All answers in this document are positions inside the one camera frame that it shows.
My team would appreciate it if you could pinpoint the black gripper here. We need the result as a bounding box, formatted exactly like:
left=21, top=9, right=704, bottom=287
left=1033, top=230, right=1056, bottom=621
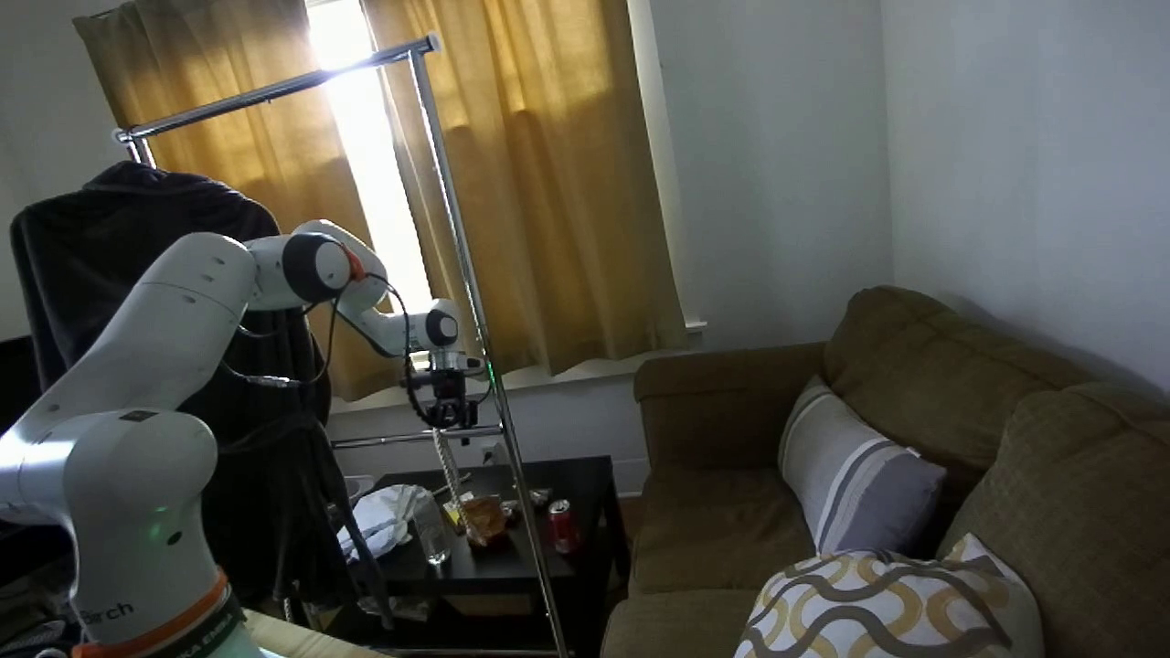
left=405, top=351, right=478, bottom=429

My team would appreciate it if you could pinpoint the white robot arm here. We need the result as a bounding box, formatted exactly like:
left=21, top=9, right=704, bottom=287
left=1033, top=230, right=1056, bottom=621
left=0, top=220, right=458, bottom=658

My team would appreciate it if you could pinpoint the orange snack bag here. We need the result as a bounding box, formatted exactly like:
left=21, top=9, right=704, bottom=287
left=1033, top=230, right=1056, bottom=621
left=460, top=495, right=509, bottom=549

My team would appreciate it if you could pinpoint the white cloth on table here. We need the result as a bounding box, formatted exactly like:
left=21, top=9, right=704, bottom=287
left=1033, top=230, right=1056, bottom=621
left=352, top=482, right=432, bottom=560

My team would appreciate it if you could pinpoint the red soda can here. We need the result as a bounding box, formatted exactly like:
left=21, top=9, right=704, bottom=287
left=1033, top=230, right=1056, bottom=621
left=550, top=498, right=582, bottom=555

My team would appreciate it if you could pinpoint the black coffee table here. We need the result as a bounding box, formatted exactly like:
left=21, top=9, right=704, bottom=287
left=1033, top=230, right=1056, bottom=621
left=334, top=459, right=628, bottom=658

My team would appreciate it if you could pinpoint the black hanging garment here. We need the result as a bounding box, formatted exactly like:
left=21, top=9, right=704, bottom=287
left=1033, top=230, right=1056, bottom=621
left=12, top=163, right=347, bottom=609

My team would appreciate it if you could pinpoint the mustard yellow curtain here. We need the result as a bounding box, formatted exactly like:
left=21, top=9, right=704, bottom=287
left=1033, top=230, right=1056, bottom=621
left=77, top=0, right=683, bottom=373

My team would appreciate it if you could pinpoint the chrome clothes rack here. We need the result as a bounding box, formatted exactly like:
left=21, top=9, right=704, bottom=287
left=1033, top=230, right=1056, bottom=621
left=119, top=38, right=575, bottom=658

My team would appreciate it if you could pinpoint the grey striped pillow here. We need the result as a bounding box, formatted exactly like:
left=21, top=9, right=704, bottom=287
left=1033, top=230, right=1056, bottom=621
left=777, top=376, right=943, bottom=554

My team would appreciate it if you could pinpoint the yellow wave pattern pillow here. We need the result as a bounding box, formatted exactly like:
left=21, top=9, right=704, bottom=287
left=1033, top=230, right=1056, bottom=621
left=735, top=535, right=1045, bottom=658

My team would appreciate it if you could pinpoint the brown fabric sofa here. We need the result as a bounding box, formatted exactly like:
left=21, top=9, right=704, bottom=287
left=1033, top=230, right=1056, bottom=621
left=599, top=287, right=1170, bottom=658

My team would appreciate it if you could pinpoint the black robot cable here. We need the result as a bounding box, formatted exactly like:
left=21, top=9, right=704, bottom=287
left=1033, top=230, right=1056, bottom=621
left=215, top=287, right=423, bottom=425

